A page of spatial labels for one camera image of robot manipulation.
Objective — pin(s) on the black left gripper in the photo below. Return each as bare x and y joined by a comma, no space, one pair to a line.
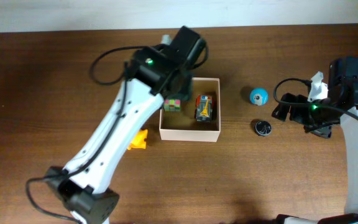
183,88

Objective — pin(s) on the beige cardboard box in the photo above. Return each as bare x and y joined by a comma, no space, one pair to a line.
183,126

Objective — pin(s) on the blue penguin ball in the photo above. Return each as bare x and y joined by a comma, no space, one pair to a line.
259,96

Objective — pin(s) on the yellow plastic toy animal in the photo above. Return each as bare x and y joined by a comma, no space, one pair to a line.
139,141

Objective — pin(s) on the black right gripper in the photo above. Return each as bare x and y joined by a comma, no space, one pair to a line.
298,109

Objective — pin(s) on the red grey toy truck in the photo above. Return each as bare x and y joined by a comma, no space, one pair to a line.
204,108

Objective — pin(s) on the black round clock disc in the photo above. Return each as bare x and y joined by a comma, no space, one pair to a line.
263,128

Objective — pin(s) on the colourful puzzle cube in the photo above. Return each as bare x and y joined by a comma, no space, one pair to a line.
172,105

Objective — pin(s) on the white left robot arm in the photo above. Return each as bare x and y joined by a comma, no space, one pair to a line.
152,75

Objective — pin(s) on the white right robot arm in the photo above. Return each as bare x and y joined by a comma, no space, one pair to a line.
325,107

